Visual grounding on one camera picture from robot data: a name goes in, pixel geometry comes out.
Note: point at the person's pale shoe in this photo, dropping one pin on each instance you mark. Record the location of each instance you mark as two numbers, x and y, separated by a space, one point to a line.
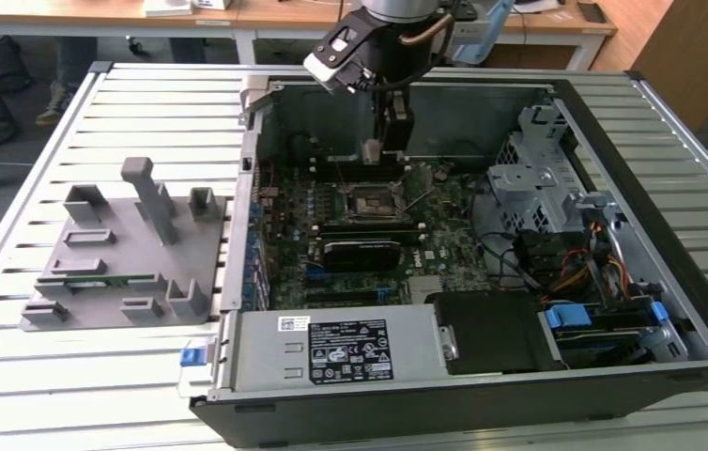
56 105

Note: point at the blue disk carrier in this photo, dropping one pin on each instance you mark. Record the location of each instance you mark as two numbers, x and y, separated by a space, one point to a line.
567 318

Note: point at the metal locking lever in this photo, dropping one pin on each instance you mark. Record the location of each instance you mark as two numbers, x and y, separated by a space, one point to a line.
420 195
343 175

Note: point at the wooden desk white frame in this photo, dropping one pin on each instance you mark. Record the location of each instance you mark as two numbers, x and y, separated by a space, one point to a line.
569 27
77 19

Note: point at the silver CPU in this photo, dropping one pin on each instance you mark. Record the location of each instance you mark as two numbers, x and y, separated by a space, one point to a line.
372 152

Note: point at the silver drive cage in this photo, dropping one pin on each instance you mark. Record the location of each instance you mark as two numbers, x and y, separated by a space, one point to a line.
528 178

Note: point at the blue case latch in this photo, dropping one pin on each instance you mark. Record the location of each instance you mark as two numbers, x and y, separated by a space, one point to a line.
193 358

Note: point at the blue carrier tab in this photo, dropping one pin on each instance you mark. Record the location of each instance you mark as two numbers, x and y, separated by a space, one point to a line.
659 314

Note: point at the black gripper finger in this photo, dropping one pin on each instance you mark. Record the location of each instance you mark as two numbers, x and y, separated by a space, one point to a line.
381 117
401 127

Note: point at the green motherboard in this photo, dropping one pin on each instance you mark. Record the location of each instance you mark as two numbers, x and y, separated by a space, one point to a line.
453 206

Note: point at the black RAM stick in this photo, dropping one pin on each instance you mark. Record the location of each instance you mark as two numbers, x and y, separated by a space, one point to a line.
365 226
372 236

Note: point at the silver power supply with label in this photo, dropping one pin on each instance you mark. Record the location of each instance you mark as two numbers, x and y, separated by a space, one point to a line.
265 347

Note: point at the white box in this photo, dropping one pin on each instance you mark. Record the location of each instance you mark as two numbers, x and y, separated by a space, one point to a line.
168 8

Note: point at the black CPU socket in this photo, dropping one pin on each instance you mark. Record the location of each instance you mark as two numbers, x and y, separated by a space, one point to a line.
373 203

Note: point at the person's leg in jeans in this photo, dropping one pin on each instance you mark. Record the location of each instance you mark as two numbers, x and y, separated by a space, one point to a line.
75 61

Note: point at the green RAM stick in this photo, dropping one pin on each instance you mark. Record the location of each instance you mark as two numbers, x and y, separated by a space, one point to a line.
116 281

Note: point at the black PC case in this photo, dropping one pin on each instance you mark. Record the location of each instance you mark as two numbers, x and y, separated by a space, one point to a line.
391 423

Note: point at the wooden cabinet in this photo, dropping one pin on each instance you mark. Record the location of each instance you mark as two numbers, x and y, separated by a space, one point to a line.
692 56

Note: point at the black graphics card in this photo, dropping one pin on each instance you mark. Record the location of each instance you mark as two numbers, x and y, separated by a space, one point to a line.
363 257

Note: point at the black RAM slot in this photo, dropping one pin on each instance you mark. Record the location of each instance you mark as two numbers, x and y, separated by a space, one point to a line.
344 168

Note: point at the grey parts rack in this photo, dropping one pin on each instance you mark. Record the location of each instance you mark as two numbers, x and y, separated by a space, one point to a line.
128 263

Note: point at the black chair caster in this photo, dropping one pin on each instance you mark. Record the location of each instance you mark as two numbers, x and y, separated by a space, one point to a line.
135 46

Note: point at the black phone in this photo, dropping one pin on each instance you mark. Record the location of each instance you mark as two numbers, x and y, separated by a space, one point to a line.
592 13

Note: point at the white device with label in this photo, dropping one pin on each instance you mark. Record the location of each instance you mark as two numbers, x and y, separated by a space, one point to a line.
211 4

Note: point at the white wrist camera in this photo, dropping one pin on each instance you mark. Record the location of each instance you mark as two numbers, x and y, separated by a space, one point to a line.
328 70

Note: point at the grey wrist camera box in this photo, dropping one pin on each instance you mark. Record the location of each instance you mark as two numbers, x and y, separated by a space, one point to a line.
473 33

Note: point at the silver chipset heatsink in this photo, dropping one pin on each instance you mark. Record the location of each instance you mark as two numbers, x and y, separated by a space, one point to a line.
425 286

